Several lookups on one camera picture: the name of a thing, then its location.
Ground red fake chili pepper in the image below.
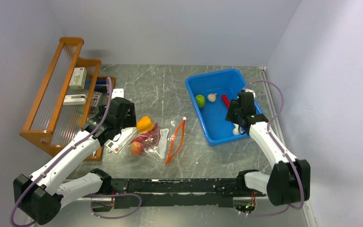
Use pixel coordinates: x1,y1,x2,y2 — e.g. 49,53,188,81
221,94,230,108

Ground fake mushroom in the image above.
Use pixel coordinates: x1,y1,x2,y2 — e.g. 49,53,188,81
233,127,243,135

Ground yellow fake bell pepper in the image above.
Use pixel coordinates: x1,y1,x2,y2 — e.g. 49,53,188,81
136,116,155,133

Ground fake garlic bulb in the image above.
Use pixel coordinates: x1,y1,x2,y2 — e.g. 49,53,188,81
207,93,217,103

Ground blue plastic bin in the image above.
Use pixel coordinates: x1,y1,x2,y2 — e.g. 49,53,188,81
185,69,249,146

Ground green fake fruit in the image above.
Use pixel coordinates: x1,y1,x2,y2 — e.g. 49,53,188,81
195,95,206,109

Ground clear zip top bag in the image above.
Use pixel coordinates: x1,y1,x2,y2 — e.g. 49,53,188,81
129,116,187,165

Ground red fake grape bunch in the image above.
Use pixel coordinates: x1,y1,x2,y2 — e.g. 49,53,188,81
131,124,162,147

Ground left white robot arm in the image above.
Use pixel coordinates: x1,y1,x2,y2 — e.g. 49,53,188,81
10,97,136,227

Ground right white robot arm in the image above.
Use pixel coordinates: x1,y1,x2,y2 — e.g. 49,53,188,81
225,89,311,206

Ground fake peach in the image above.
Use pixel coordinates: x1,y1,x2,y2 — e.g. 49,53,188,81
129,142,144,156

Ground white blister pack card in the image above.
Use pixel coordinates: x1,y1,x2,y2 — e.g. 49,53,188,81
103,128,137,154

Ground blue marker pens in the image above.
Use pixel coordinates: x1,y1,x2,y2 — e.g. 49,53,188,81
85,79,107,93

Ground white flat device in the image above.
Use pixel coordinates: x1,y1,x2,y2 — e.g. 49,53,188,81
63,94,87,105

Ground orange wooden rack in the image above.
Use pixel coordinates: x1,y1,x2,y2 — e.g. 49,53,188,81
20,37,101,157

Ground white box with red label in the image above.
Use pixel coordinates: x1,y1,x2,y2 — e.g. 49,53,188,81
69,67,87,90

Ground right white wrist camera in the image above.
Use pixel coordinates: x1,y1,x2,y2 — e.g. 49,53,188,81
241,88,256,99

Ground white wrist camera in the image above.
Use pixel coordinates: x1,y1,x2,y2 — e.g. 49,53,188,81
241,88,256,99
111,88,124,99

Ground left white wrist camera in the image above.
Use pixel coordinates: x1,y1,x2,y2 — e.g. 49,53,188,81
111,88,124,99

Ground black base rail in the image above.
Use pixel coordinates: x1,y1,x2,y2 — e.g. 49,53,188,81
111,177,264,209

